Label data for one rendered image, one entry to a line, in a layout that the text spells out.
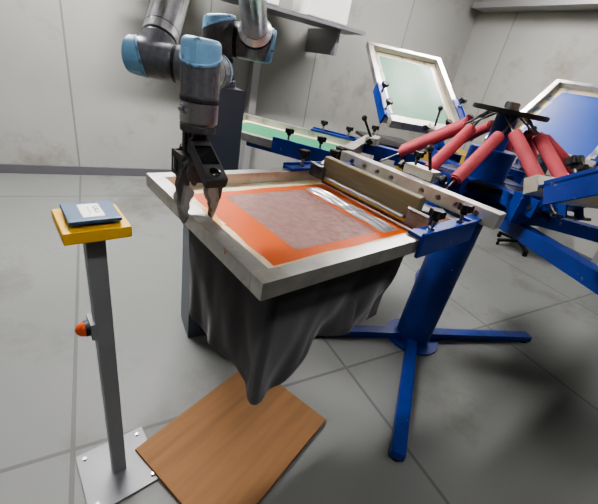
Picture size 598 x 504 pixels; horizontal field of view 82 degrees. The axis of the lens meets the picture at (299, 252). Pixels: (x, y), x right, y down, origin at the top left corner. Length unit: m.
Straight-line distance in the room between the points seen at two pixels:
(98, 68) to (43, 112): 0.62
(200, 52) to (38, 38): 3.24
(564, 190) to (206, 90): 0.93
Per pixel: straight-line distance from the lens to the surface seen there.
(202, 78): 0.73
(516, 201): 1.60
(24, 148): 4.10
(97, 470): 1.55
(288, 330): 0.85
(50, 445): 1.66
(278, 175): 1.24
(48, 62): 3.94
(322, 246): 0.84
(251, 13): 1.28
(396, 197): 1.09
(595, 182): 1.13
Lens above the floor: 1.32
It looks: 28 degrees down
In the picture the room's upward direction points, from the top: 12 degrees clockwise
